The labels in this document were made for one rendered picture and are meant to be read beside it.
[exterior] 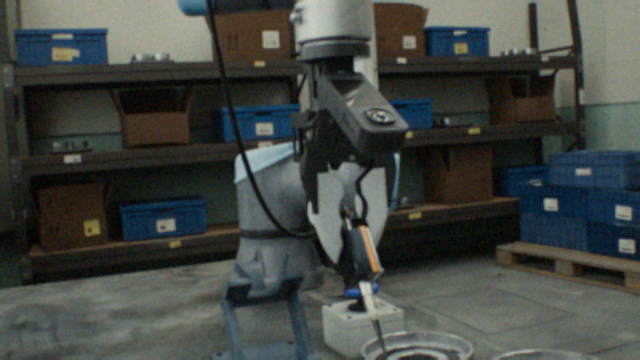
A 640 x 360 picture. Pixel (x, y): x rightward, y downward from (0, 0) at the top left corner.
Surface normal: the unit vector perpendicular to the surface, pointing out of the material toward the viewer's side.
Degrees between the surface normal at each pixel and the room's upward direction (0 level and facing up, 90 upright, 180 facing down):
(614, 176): 90
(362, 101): 32
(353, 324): 90
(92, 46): 90
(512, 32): 90
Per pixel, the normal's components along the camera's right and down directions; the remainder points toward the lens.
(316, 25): -0.50, 0.11
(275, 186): -0.06, 0.05
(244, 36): 0.27, 0.12
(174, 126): 0.40, -0.07
